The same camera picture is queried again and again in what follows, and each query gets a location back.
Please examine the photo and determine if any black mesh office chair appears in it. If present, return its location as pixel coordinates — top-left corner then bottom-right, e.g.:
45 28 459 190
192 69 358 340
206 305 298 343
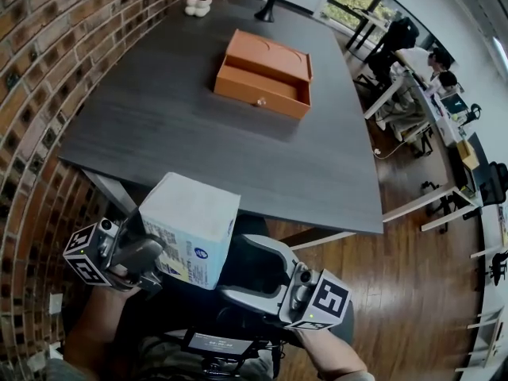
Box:
479 160 508 206

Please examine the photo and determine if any orange box with drawer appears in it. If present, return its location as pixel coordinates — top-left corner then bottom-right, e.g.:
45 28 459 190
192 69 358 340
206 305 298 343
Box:
213 29 314 121

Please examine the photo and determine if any white blue tissues pack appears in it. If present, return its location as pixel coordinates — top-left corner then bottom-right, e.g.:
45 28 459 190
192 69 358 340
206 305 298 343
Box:
138 171 242 291

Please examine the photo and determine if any long white desk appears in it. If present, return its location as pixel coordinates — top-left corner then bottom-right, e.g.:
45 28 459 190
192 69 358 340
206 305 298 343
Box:
363 49 449 144

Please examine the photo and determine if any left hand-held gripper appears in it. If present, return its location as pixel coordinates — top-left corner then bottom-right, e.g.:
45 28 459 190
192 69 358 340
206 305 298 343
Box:
62 206 167 294

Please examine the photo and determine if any black cone stand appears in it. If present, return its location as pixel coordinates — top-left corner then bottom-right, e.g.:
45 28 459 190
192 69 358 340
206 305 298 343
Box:
253 0 281 24

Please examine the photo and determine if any white desk with black legs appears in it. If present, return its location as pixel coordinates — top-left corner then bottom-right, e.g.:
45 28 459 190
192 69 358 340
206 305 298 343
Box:
344 7 393 62

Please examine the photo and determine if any laptop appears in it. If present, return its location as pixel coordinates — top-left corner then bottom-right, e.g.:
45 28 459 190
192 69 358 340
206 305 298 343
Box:
440 92 470 115

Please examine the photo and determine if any person's left forearm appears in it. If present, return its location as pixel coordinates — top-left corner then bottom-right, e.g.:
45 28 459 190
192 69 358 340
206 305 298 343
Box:
63 283 140 381

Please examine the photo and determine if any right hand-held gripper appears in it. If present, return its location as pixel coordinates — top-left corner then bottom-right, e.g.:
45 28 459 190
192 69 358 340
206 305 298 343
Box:
217 233 353 331

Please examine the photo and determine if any white floor cable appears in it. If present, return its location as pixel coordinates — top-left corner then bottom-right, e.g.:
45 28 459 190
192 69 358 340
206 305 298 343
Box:
371 139 410 160

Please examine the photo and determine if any cardboard box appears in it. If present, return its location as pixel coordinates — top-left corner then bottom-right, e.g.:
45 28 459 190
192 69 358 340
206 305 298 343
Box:
455 140 480 171

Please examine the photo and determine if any black swivel chair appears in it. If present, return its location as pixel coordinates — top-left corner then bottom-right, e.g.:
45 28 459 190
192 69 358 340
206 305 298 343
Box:
486 250 508 290

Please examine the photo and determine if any black screen device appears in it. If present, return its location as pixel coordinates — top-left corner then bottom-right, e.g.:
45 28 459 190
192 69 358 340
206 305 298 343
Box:
181 329 256 375

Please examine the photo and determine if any white bubble vase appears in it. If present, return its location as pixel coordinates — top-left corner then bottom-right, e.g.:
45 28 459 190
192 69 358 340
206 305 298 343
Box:
183 0 214 17

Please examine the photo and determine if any person's left hand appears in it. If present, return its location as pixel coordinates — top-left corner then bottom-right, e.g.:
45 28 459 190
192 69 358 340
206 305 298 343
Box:
106 267 140 292

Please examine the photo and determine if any person's right forearm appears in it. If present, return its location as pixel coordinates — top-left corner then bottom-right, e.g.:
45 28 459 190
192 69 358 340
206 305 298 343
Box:
295 326 370 381

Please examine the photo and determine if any black seat chair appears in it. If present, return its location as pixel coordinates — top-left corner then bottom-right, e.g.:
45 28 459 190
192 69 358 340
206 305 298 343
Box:
216 212 355 348

